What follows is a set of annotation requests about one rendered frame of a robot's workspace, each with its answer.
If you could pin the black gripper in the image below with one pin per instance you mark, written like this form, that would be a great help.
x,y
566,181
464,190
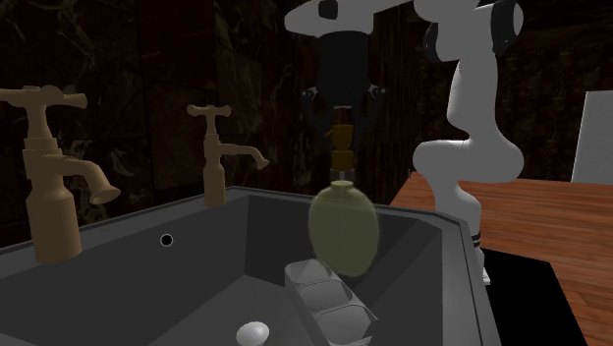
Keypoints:
x,y
343,67

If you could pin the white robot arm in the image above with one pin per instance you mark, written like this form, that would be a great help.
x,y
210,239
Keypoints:
x,y
479,158

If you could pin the green soap dispenser bottle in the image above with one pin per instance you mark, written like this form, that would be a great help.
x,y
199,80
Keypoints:
x,y
343,230

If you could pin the small brass tap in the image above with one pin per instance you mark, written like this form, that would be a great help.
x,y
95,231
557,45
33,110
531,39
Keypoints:
x,y
214,167

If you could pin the grey compartment tray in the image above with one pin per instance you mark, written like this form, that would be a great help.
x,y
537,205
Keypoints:
x,y
330,297

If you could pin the white round drain plug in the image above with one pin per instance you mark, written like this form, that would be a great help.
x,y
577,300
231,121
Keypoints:
x,y
253,333

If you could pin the white panel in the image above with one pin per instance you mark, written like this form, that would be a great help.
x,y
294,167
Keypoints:
x,y
596,144

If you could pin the black robot stand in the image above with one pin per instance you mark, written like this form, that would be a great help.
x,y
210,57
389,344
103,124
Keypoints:
x,y
522,306

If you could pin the grey sink basin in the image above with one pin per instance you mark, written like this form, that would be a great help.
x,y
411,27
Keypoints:
x,y
119,287

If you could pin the large brass tap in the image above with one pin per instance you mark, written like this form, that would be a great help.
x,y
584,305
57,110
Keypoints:
x,y
50,215

